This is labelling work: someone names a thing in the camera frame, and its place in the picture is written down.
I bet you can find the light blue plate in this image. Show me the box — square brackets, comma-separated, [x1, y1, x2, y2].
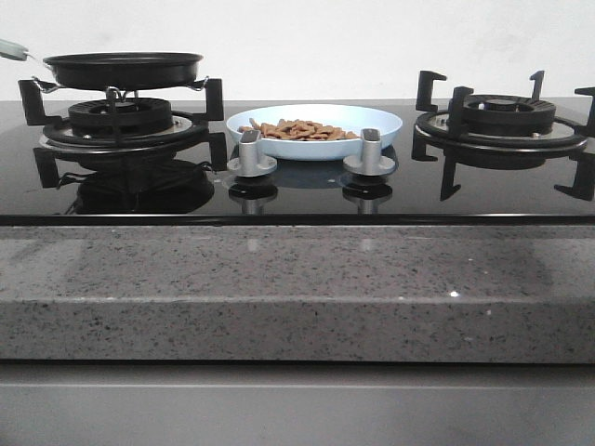
[227, 104, 403, 161]

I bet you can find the brown meat pieces pile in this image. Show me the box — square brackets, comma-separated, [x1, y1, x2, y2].
[238, 118, 359, 141]

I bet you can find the black frying pan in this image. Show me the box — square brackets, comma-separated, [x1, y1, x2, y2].
[19, 52, 208, 93]

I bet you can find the black glass gas cooktop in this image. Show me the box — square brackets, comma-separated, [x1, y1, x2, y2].
[1, 99, 594, 226]

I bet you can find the left silver stove knob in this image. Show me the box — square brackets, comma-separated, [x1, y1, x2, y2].
[227, 130, 277, 177]

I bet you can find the silver stove knob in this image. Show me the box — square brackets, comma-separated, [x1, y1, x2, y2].
[227, 130, 277, 177]
[343, 128, 396, 177]

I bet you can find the right silver stove knob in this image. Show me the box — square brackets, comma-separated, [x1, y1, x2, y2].
[343, 128, 396, 177]

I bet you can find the left black pan support grate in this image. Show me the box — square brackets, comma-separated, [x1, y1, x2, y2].
[20, 78, 228, 188]

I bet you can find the black pan support grate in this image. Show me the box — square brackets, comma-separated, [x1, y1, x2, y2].
[20, 78, 228, 188]
[411, 70, 594, 200]

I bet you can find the right black pan support grate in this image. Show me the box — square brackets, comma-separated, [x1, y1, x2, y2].
[411, 70, 594, 200]

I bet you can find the left black burner head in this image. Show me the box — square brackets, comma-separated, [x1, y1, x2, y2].
[68, 98, 173, 138]

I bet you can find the black burner head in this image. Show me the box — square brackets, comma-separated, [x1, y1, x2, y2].
[462, 95, 556, 125]
[68, 98, 173, 138]

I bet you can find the right black burner head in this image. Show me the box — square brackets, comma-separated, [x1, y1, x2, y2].
[462, 95, 556, 125]

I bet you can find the grey cabinet front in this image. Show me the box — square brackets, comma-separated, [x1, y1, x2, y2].
[1, 363, 594, 445]

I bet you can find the small wire pan support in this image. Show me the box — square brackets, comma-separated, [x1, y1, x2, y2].
[30, 76, 210, 98]

